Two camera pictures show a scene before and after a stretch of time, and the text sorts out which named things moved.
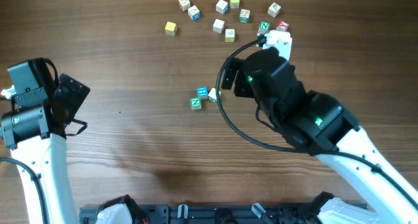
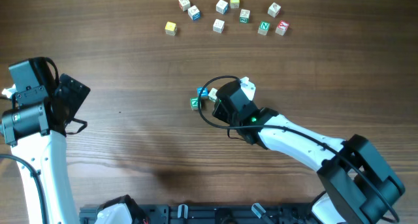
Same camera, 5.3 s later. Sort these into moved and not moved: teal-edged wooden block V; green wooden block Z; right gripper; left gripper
Moved: right gripper
Not moved: teal-edged wooden block V; green wooden block Z; left gripper
